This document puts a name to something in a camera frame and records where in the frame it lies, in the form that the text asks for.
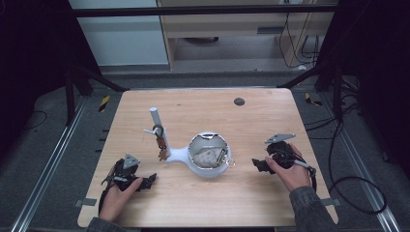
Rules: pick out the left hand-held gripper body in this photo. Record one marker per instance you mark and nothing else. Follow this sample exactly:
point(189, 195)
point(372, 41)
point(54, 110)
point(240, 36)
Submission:
point(124, 175)

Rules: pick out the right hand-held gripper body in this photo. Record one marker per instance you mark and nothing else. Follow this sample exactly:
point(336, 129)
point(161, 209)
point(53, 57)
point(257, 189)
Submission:
point(280, 153)

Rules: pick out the white key stand with bowl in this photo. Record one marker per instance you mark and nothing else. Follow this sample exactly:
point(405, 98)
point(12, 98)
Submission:
point(206, 172)

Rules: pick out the person's right hand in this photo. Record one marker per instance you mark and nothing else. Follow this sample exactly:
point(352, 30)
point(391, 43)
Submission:
point(290, 175)

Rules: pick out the person's left hand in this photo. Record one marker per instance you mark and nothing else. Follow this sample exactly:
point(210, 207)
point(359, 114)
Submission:
point(117, 199)

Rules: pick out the grey crumpled cloth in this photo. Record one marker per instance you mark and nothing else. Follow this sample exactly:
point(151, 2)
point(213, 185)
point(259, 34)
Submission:
point(206, 158)

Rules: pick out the dark round table grommet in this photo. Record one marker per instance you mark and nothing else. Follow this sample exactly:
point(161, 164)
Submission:
point(239, 101)

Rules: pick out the black metal stand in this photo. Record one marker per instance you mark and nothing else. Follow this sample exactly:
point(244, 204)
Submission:
point(332, 80)
point(80, 80)

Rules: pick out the white cabinet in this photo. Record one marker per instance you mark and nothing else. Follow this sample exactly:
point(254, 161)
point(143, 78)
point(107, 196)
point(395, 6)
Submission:
point(122, 38)

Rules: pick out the wooden desk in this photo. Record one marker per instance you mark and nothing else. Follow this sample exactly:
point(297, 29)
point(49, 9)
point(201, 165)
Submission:
point(225, 25)

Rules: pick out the grey metal table bracket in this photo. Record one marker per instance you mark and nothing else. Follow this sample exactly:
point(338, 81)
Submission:
point(85, 202)
point(332, 202)

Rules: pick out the aluminium floor rail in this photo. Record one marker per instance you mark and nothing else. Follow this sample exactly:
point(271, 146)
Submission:
point(48, 164)
point(361, 167)

